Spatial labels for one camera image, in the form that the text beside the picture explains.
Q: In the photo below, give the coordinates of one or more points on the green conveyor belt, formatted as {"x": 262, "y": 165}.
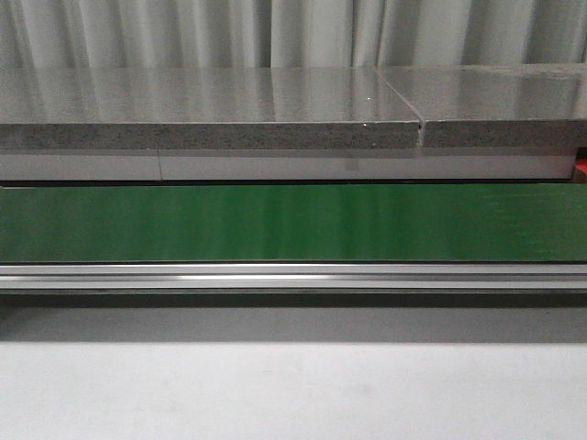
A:
{"x": 288, "y": 222}

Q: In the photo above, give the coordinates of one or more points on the grey stone counter slab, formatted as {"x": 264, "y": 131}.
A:
{"x": 186, "y": 108}
{"x": 539, "y": 106}

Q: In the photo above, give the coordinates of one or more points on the grey stone counter slab right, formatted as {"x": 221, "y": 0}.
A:
{"x": 539, "y": 106}

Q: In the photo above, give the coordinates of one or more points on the white counter base panel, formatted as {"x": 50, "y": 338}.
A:
{"x": 259, "y": 165}

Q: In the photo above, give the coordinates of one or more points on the red object behind counter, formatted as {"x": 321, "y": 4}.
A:
{"x": 579, "y": 174}

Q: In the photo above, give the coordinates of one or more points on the grey pleated curtain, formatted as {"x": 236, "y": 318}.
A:
{"x": 38, "y": 34}

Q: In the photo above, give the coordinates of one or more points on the aluminium conveyor side rail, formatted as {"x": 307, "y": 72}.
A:
{"x": 518, "y": 277}

